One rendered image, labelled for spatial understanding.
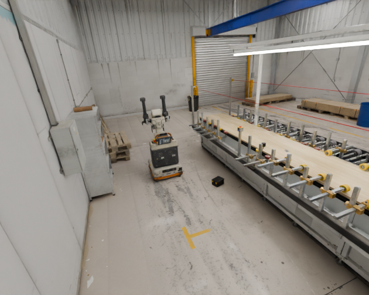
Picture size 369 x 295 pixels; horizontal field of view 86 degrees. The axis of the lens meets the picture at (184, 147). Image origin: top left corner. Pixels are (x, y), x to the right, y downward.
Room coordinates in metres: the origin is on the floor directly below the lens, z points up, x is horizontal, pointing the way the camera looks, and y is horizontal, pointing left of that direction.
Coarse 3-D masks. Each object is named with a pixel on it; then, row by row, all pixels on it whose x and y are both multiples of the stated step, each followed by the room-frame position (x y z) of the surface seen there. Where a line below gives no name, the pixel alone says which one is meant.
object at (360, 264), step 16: (208, 144) 4.77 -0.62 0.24; (224, 160) 3.92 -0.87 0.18; (240, 176) 3.34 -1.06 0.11; (288, 176) 2.32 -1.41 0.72; (256, 192) 2.92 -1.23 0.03; (272, 192) 2.59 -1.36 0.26; (304, 192) 2.07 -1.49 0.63; (320, 192) 1.88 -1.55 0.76; (288, 208) 2.27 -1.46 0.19; (336, 208) 1.69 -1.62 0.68; (304, 224) 1.98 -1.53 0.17; (320, 224) 1.82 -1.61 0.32; (368, 224) 1.41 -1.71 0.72; (320, 240) 1.75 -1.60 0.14; (336, 240) 1.63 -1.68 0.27; (336, 256) 1.58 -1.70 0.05; (352, 256) 1.46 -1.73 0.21; (352, 272) 1.40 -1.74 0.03; (368, 272) 1.30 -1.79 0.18
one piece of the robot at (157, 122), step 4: (164, 116) 4.12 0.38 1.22; (152, 120) 3.94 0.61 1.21; (156, 120) 3.97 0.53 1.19; (160, 120) 3.99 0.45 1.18; (164, 120) 4.01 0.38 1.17; (152, 124) 3.94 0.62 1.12; (156, 124) 3.95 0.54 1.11; (160, 124) 3.98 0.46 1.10; (156, 128) 3.94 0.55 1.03; (160, 128) 4.03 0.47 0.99; (156, 132) 3.99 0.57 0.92; (160, 132) 4.03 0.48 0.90; (164, 132) 4.06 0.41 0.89
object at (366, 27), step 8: (368, 24) 1.93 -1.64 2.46; (320, 32) 2.34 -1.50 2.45; (328, 32) 2.26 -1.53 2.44; (336, 32) 2.18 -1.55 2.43; (344, 32) 2.11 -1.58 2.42; (352, 32) 2.09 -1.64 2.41; (272, 40) 2.99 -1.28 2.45; (280, 40) 2.86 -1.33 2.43; (288, 40) 2.74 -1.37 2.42; (232, 48) 3.93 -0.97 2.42; (240, 48) 4.00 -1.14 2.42; (248, 48) 4.07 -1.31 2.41; (256, 96) 4.19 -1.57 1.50; (256, 104) 4.17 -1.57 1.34; (256, 112) 4.15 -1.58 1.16; (256, 120) 4.15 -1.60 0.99
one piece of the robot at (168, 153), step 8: (152, 144) 3.61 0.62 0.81; (168, 144) 3.67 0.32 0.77; (176, 144) 3.72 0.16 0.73; (152, 152) 3.57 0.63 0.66; (160, 152) 3.62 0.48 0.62; (168, 152) 3.66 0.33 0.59; (176, 152) 3.71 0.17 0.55; (152, 160) 3.63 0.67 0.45; (160, 160) 3.62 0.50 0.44; (168, 160) 3.67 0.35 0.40; (176, 160) 3.71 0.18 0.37
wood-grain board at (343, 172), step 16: (224, 128) 4.02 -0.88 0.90; (256, 128) 3.88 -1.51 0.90; (256, 144) 3.08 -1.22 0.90; (272, 144) 3.03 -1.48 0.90; (288, 144) 2.99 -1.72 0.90; (304, 160) 2.41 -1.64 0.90; (320, 160) 2.37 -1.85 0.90; (336, 160) 2.35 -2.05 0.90; (336, 176) 1.98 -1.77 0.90; (352, 176) 1.95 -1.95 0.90; (368, 176) 1.93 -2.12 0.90; (352, 192) 1.67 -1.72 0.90; (368, 192) 1.65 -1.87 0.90
